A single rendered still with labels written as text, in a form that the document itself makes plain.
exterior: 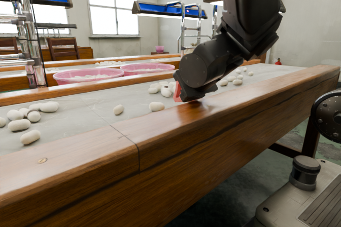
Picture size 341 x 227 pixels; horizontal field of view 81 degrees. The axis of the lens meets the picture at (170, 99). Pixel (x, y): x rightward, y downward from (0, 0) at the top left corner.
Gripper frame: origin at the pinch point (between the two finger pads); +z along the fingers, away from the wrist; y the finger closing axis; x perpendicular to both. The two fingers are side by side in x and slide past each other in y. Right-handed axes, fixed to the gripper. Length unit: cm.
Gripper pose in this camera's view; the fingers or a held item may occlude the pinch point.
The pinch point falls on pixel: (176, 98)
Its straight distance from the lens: 51.1
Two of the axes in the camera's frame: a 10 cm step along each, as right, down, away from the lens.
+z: -5.0, 4.3, 7.5
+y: -7.6, 1.9, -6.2
